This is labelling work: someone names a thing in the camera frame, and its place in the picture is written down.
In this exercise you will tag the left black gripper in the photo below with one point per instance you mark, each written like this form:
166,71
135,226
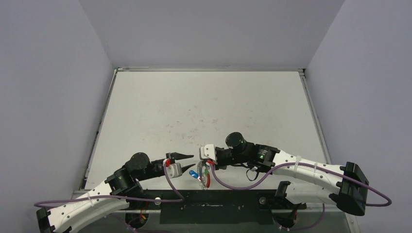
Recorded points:
176,157

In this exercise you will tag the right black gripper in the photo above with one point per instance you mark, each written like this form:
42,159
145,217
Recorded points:
217,154

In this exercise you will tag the large keyring with red sleeve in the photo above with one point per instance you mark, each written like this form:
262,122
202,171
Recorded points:
204,179

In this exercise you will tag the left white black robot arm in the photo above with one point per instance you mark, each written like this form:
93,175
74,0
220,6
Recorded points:
120,191

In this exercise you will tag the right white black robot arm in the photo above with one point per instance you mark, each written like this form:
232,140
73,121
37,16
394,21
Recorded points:
345,186

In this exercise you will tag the blue key tag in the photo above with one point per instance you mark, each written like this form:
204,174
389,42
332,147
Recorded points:
194,174

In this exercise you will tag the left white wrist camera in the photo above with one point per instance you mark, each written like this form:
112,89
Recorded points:
172,170

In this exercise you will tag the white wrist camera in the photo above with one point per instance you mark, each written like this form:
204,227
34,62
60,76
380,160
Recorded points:
172,170
208,152

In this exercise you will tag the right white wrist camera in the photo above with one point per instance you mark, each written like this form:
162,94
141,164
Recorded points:
208,152

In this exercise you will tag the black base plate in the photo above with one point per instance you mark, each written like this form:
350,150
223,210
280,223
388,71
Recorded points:
217,206

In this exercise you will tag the aluminium frame rail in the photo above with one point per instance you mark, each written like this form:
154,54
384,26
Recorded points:
310,208

